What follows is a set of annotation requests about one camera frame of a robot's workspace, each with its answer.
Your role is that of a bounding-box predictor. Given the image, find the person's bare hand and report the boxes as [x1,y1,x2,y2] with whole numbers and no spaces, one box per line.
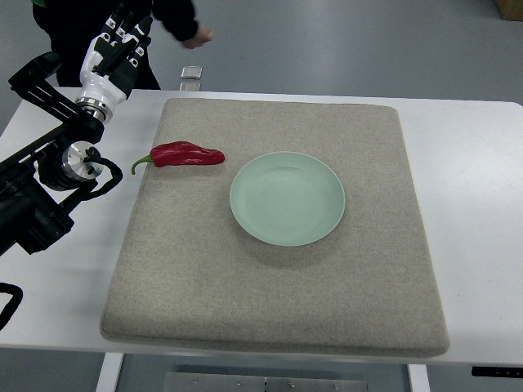
[181,25,214,50]

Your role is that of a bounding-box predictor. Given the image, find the beige fabric cushion mat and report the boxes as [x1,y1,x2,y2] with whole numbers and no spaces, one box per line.
[101,98,449,357]

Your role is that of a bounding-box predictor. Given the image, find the metal table base plate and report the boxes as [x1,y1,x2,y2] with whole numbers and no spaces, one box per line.
[163,372,369,392]

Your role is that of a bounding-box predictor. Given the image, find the white table leg right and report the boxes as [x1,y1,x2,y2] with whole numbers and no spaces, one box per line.
[407,364,431,392]

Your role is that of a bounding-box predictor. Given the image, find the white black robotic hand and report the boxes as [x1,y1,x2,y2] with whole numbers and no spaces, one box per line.
[76,3,152,122]

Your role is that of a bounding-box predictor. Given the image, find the black table control panel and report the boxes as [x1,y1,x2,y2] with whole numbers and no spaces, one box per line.
[471,367,523,378]

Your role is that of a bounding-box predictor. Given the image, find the clear floor socket cover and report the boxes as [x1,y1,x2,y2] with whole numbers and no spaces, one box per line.
[180,65,203,80]

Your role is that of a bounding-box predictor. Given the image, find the white table leg left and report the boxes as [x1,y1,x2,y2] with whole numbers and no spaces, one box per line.
[95,353,124,392]

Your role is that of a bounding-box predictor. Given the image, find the red pepper with green stem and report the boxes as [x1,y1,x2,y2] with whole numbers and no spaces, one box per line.
[131,141,226,175]

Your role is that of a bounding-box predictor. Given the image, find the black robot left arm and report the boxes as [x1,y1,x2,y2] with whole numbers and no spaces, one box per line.
[1,51,123,254]

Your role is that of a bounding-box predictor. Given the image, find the cardboard box corner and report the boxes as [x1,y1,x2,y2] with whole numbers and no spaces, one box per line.
[494,0,523,21]

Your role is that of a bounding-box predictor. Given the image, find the white table leg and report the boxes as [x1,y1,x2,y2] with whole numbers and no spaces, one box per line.
[407,364,431,392]
[95,353,124,392]

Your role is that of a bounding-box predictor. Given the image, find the light green round plate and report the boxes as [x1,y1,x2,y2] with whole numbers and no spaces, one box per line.
[230,151,346,247]

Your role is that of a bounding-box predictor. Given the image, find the black cable loop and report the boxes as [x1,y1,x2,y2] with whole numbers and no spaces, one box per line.
[0,281,25,332]

